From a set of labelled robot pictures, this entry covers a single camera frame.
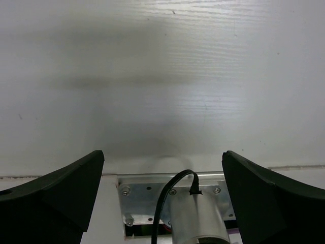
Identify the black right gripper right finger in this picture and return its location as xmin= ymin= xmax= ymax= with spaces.
xmin=222 ymin=150 xmax=324 ymax=243

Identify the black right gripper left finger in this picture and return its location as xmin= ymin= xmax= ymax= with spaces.
xmin=1 ymin=150 xmax=104 ymax=243

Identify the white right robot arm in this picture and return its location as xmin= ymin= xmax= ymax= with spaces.
xmin=1 ymin=150 xmax=324 ymax=243

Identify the black right base cable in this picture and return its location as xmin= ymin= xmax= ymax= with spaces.
xmin=151 ymin=169 xmax=204 ymax=244

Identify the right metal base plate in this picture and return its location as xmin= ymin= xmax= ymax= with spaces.
xmin=118 ymin=172 xmax=238 ymax=239

